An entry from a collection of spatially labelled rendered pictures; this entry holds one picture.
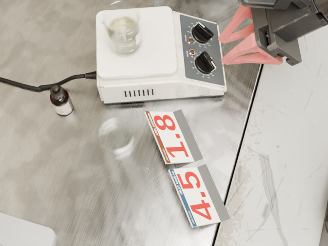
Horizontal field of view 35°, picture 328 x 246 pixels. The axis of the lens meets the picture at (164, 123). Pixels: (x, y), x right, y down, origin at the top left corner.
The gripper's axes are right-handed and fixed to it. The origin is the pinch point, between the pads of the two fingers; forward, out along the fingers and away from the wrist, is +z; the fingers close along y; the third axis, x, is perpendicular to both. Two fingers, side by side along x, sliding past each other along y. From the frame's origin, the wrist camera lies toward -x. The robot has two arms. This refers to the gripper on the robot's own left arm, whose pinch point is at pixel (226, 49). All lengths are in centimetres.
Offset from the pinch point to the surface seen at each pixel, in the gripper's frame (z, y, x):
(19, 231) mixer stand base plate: 31.4, 20.8, -11.5
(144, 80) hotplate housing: 13.1, 0.7, -3.2
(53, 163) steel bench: 28.8, 10.5, -7.8
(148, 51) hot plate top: 11.2, -3.1, -4.0
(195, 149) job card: 12.0, 9.8, 6.4
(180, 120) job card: 13.4, 4.8, 5.2
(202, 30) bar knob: 6.2, -8.0, 3.6
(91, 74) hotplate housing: 21.7, -2.9, -6.2
